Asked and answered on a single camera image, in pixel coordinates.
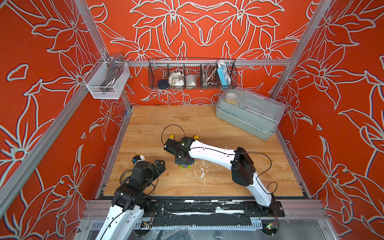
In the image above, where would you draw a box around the tape roll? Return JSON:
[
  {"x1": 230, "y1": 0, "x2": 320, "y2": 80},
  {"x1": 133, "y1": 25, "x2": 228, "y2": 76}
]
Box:
[{"x1": 119, "y1": 170, "x2": 133, "y2": 185}]

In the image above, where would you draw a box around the light blue box in basket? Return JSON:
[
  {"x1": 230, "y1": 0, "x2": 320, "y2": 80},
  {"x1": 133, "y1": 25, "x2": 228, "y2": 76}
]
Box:
[{"x1": 217, "y1": 60, "x2": 231, "y2": 86}]

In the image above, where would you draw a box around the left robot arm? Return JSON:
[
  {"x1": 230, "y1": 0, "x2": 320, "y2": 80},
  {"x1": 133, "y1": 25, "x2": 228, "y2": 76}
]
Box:
[{"x1": 96, "y1": 159, "x2": 166, "y2": 240}]

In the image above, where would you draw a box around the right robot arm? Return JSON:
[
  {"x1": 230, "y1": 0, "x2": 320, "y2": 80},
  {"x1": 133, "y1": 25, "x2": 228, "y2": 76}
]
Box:
[{"x1": 164, "y1": 137, "x2": 276, "y2": 209}]

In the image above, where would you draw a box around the black wire basket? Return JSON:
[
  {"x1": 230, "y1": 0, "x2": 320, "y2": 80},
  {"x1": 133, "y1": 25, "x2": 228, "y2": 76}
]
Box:
[{"x1": 148, "y1": 57, "x2": 238, "y2": 90}]

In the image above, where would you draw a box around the clear plastic bin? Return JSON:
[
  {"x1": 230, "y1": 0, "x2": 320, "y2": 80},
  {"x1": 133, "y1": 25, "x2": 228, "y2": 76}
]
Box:
[{"x1": 85, "y1": 52, "x2": 130, "y2": 100}]

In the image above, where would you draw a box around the grey lidded storage box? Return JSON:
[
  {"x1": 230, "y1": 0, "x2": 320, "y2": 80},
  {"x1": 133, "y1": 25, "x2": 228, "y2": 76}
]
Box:
[{"x1": 216, "y1": 87, "x2": 286, "y2": 141}]

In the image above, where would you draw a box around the white cloth in basket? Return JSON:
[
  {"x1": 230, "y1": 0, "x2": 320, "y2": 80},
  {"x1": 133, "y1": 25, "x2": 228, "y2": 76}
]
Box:
[{"x1": 168, "y1": 72, "x2": 185, "y2": 88}]

